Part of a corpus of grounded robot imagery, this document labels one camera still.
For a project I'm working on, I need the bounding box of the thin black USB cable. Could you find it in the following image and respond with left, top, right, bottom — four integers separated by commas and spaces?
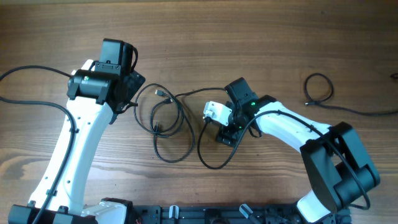
150, 87, 228, 164

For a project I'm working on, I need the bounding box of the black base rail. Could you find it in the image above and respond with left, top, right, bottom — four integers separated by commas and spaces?
128, 204, 306, 224

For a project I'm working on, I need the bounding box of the thick black USB cable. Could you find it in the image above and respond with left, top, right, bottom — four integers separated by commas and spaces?
303, 72, 398, 118

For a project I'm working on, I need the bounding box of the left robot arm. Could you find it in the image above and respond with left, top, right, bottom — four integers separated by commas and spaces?
8, 39, 145, 223

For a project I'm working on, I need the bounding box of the left camera cable black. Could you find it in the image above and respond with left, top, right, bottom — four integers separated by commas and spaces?
1, 69, 68, 223

